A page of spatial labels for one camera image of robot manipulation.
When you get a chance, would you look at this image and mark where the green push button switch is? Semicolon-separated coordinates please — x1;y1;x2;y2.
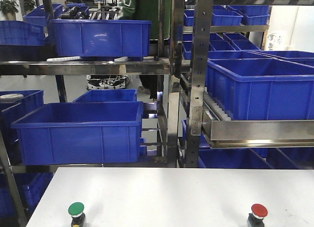
68;202;86;227

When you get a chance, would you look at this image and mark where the red push button switch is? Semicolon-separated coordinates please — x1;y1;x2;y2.
247;203;268;227

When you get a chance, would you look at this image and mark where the blue bin behind lower left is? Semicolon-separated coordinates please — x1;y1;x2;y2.
73;89;137;102

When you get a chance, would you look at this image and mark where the blue bin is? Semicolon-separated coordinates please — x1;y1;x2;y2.
11;101;143;165
0;21;45;46
73;89;137;102
51;19;152;57

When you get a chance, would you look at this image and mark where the blue bin upper left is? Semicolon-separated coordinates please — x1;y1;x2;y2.
51;19;152;57

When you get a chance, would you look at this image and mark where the steel shelving rack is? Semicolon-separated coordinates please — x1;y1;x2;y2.
0;0;314;227

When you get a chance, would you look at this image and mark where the blue bin right shelf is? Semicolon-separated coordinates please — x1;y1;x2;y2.
207;58;314;121

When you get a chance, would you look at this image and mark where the person in green shirt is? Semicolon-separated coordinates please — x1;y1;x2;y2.
118;0;159;40

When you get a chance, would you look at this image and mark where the blue bin far left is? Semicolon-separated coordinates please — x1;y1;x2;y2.
0;21;45;46

